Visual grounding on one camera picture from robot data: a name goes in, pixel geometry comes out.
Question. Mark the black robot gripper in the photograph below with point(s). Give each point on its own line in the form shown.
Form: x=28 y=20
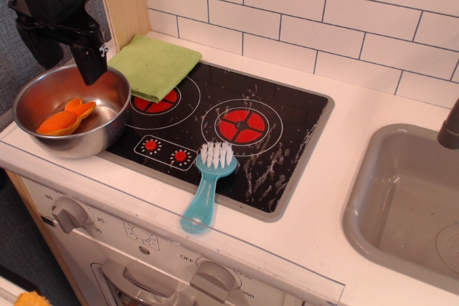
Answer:
x=45 y=25

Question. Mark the blue dish brush white bristles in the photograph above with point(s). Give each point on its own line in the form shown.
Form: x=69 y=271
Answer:
x=215 y=161

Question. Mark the green-yellow folded cloth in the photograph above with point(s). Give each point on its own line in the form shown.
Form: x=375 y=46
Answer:
x=153 y=67

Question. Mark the stainless steel bowl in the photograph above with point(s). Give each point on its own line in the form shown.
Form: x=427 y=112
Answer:
x=50 y=92

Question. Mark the orange toy fish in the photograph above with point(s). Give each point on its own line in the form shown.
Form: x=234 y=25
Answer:
x=66 y=122

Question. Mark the left red stove knob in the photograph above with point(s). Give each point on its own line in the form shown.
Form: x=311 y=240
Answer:
x=150 y=145

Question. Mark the red stove knob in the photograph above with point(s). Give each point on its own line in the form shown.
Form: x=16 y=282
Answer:
x=180 y=156
x=150 y=145

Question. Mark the right red stove knob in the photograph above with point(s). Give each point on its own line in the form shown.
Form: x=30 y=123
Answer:
x=180 y=156

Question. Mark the left grey oven dial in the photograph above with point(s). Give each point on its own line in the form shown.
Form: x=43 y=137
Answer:
x=68 y=214

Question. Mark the grey oven dial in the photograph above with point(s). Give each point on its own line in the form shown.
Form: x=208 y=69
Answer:
x=68 y=214
x=213 y=280

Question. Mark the black toy stovetop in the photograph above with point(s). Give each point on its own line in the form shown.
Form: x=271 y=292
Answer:
x=273 y=129

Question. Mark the white toy oven front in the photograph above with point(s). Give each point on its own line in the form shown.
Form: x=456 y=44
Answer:
x=107 y=237

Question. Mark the orange object bottom corner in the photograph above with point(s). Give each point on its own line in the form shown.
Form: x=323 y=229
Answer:
x=31 y=299

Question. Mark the right grey oven dial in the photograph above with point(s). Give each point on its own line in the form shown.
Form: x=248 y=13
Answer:
x=213 y=280

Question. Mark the grey toy sink basin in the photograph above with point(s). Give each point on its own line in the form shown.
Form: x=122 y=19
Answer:
x=403 y=209

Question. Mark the grey oven door handle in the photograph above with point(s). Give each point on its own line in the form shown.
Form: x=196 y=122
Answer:
x=130 y=288

